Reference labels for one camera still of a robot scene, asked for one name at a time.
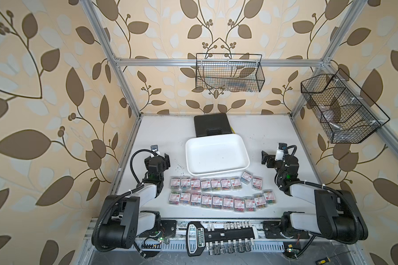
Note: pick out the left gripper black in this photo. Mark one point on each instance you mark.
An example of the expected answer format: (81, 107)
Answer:
(164, 163)

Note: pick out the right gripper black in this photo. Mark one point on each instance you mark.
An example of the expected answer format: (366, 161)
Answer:
(266, 157)

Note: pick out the paper clip box nineteenth removed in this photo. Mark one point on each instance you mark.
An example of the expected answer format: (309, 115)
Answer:
(269, 196)

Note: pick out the paper clip box eighteenth removed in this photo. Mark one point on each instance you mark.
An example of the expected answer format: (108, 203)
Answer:
(174, 198)

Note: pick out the paper clip box seventeenth removed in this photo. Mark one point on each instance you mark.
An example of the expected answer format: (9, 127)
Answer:
(260, 201)

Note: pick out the paper clip box sixteenth removed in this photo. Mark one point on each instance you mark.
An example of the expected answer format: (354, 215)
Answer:
(185, 198)

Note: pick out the white plastic storage tray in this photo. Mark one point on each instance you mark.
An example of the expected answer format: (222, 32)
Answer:
(218, 154)

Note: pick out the paper clip box fifteenth removed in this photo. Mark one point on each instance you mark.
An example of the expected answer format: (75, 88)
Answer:
(249, 204)

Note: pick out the paper clip box fourteenth removed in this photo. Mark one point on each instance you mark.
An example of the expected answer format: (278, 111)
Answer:
(239, 204)

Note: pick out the paper clip box eleventh removed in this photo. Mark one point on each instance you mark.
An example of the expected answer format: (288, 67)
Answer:
(206, 200)

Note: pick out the paper clip box thirteenth removed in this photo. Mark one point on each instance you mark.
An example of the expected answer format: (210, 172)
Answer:
(228, 202)

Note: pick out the paper clip box twelfth removed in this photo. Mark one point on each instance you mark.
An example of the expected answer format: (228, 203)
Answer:
(217, 202)

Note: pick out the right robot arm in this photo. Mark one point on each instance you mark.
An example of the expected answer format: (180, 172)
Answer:
(321, 205)

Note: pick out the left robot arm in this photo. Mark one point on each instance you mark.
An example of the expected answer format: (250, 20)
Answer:
(129, 208)

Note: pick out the black socket set holder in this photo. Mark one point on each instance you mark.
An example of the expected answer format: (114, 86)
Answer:
(231, 238)

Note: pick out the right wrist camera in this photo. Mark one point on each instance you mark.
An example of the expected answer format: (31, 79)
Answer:
(280, 152)

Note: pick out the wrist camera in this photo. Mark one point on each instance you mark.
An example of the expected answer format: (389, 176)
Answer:
(280, 152)
(154, 148)

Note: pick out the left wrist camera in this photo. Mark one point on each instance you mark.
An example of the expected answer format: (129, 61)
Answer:
(154, 148)

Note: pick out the black wire basket right wall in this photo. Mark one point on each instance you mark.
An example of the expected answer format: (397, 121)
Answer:
(345, 111)

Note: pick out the black wire basket wall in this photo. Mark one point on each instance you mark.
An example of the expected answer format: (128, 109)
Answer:
(229, 72)
(345, 111)

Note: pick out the yellow handled screwdriver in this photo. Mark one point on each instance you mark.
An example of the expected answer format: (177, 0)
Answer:
(328, 259)

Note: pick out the black wire basket back wall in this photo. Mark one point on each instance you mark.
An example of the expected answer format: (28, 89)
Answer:
(229, 72)

